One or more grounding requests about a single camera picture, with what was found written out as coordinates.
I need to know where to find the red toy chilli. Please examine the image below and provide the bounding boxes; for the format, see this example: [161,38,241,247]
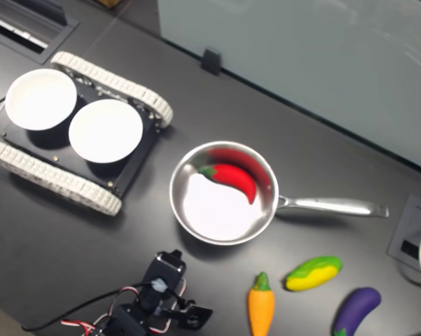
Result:
[198,163,257,206]

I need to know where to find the orange toy carrot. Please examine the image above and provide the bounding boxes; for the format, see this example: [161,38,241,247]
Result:
[247,272,276,336]

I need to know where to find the white bowl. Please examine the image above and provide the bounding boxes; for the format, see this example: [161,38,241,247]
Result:
[4,68,78,132]
[68,99,144,164]

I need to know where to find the tracked vehicle with white tracks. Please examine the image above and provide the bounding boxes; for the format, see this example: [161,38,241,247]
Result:
[0,50,174,216]

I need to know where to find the purple toy aubergine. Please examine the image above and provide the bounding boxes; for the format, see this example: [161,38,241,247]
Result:
[332,286,382,336]

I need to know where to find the black partition clip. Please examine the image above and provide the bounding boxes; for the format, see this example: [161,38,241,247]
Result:
[200,47,221,76]

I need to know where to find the frosted glass partition panel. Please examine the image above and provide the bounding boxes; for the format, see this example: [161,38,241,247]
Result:
[156,0,421,174]

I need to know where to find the black gripper camera mount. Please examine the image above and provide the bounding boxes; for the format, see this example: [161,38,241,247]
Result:
[167,303,214,330]

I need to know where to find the red white black servo wire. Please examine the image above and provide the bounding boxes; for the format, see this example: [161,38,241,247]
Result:
[150,313,172,333]
[60,318,96,334]

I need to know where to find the steel pan with long handle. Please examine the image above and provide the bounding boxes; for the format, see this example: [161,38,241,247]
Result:
[169,141,389,246]

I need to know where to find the long black camera cable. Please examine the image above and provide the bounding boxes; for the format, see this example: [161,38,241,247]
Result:
[20,281,158,333]

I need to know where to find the black table cable hatch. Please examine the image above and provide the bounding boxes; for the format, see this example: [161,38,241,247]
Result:
[0,0,81,66]
[387,194,421,272]

